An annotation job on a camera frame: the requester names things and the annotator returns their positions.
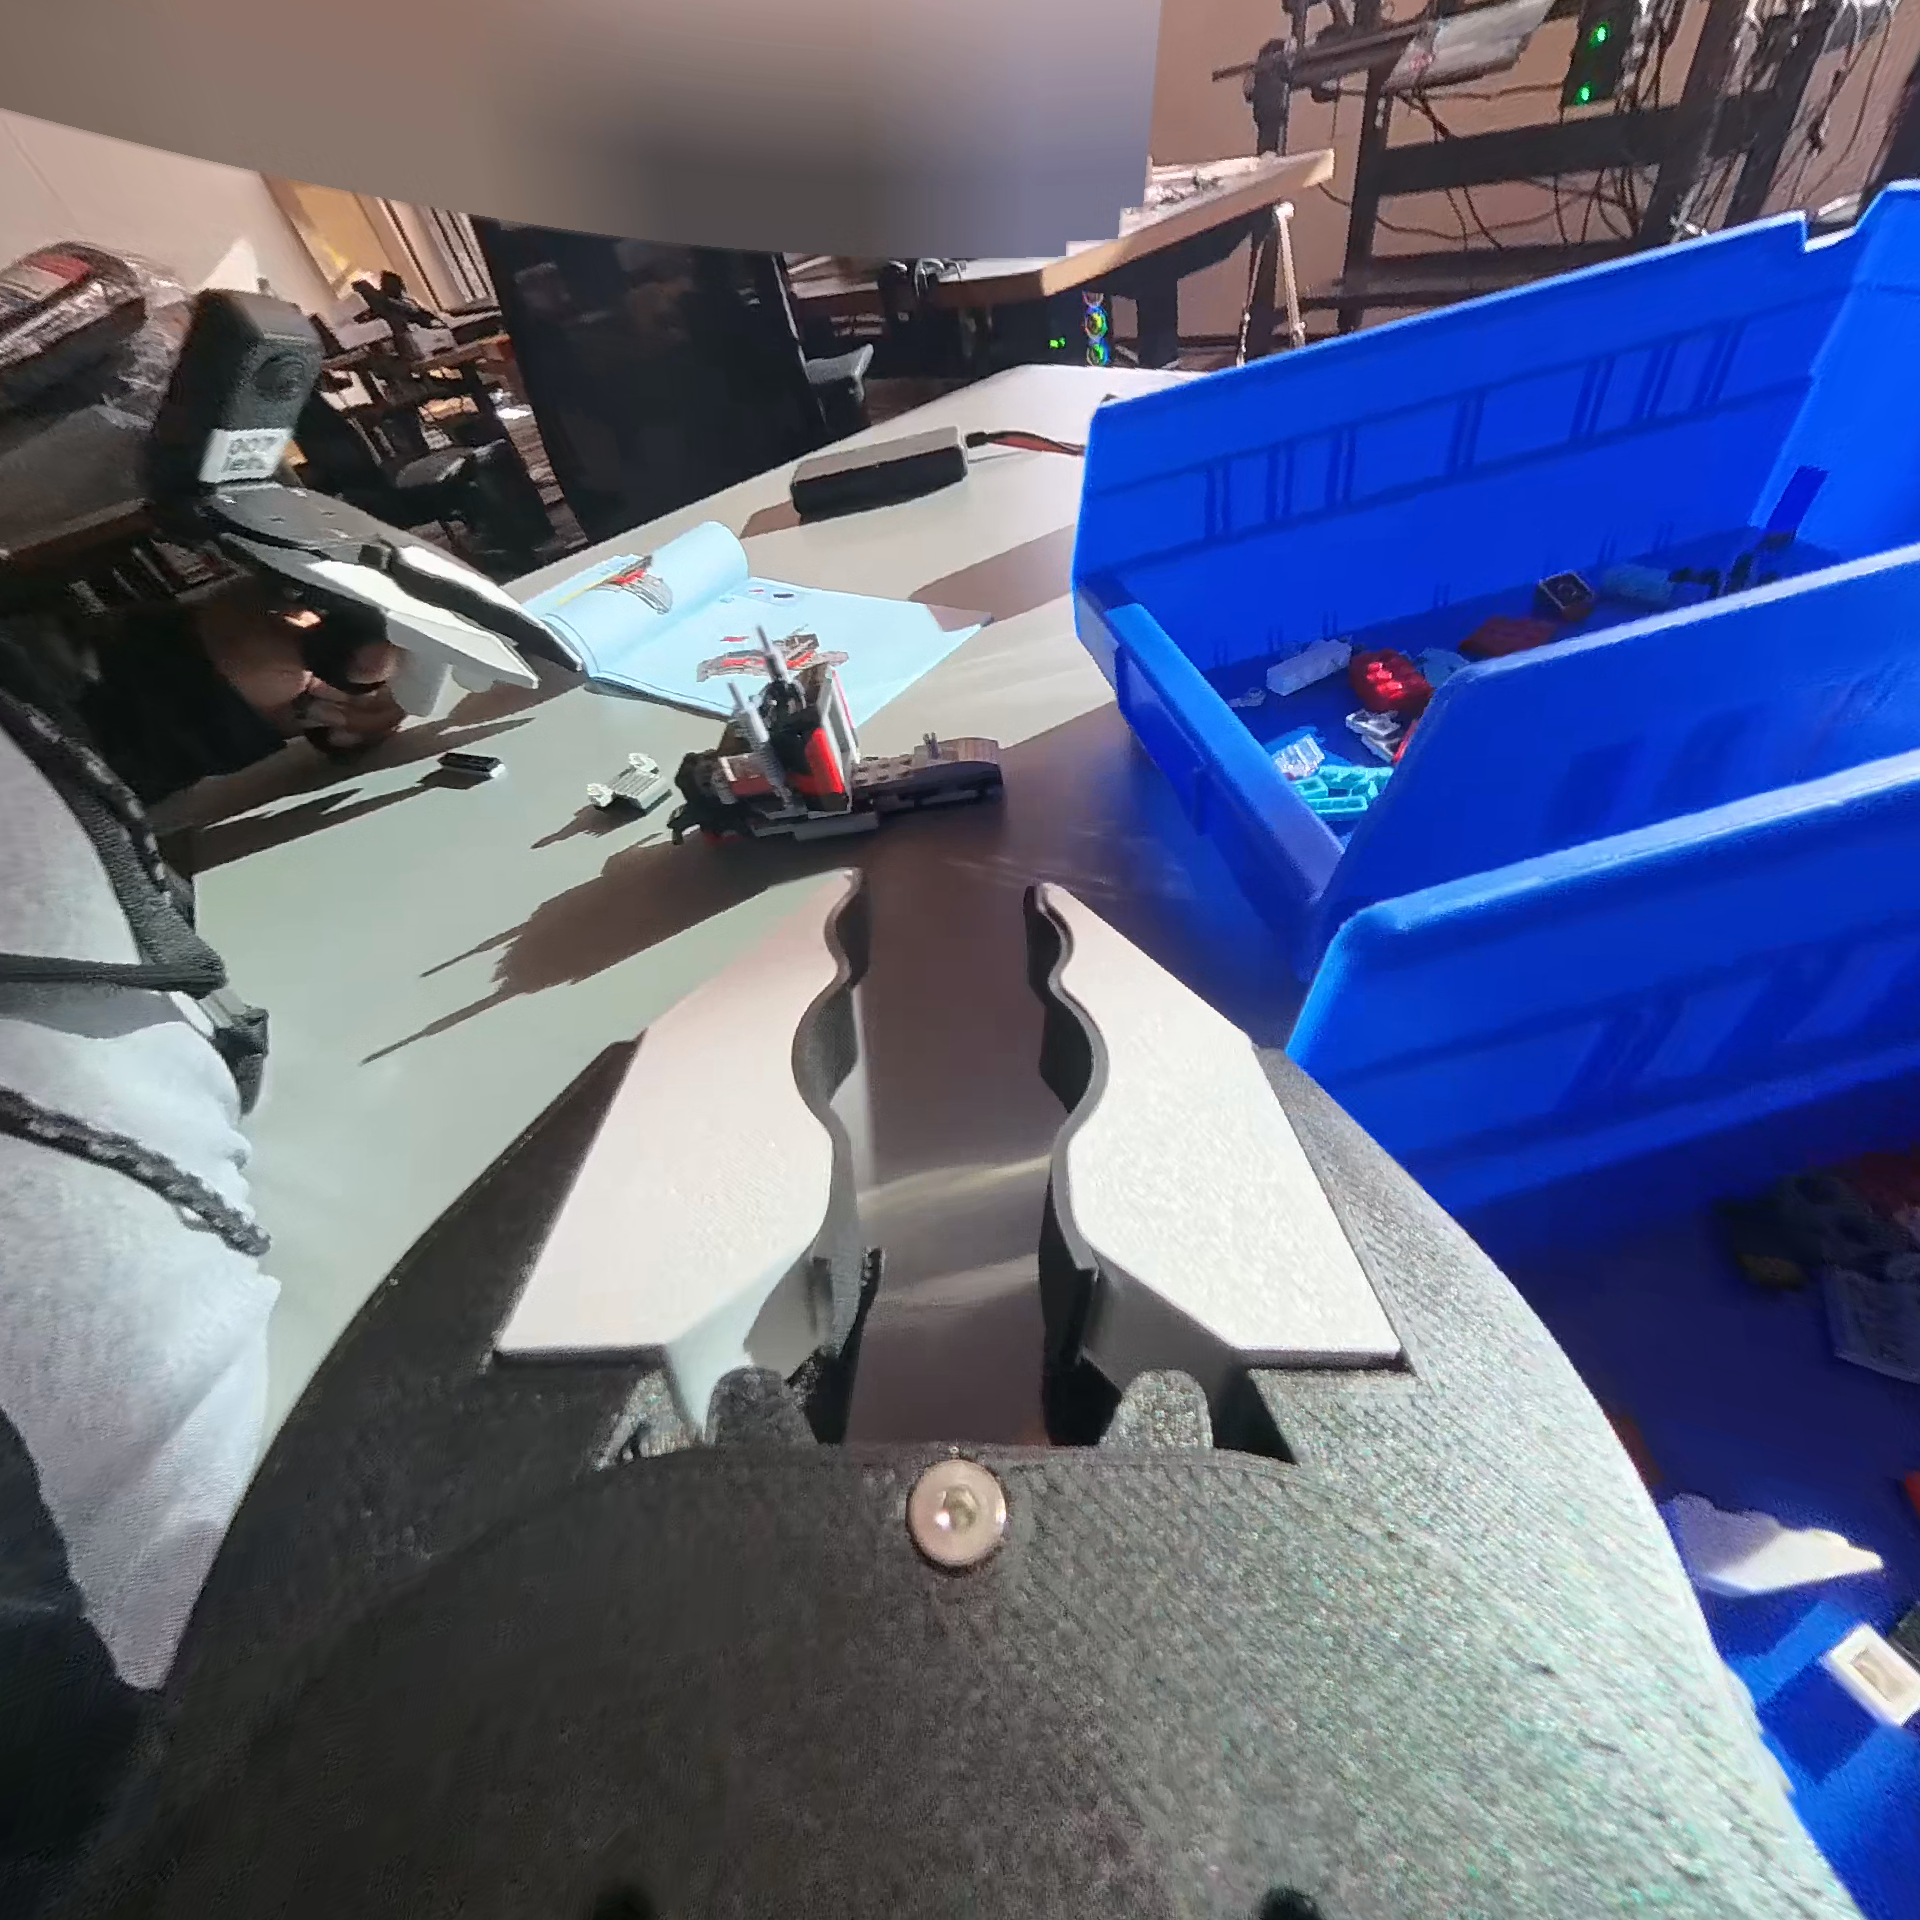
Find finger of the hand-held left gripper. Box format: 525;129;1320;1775
386;540;585;673
306;563;542;717

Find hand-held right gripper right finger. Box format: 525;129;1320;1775
1024;880;1412;1449

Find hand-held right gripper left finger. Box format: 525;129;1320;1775
490;866;886;1440

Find black red toy brick truck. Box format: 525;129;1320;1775
662;626;1008;845

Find blue plastic parts bin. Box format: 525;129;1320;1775
1317;546;1920;963
1072;187;1920;977
1287;748;1920;1920

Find light blue instruction booklet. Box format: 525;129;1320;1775
521;519;994;717

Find pile of toy bricks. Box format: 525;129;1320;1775
1621;1155;1920;1728
1230;563;1816;835

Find person's left forearm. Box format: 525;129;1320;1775
89;600;301;819

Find grey desk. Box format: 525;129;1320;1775
151;360;1306;1442

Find person's left hand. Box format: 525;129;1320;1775
200;592;408;753

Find black high-back chair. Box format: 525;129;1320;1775
471;217;874;545

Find black flat power bank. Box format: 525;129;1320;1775
790;426;972;522

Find long wooden table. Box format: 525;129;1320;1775
930;152;1336;369

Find black metal equipment rack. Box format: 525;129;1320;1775
1212;0;1920;336

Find black speckled cord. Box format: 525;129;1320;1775
0;705;274;1259

